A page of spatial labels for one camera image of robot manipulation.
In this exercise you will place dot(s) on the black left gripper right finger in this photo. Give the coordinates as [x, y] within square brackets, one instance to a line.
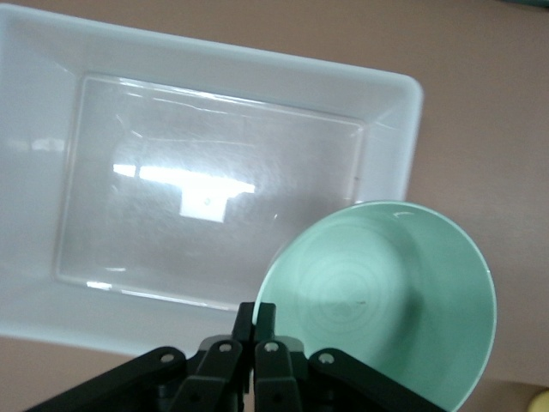
[279, 377]

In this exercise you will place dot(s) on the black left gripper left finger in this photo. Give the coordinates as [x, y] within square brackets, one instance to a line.
[201, 377]

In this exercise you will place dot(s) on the mint green bowl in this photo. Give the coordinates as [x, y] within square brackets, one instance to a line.
[386, 292]

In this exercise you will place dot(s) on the translucent white plastic box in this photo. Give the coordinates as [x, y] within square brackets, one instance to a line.
[171, 193]

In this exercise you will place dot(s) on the yellow plastic cup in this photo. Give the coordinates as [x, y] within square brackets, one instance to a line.
[541, 403]

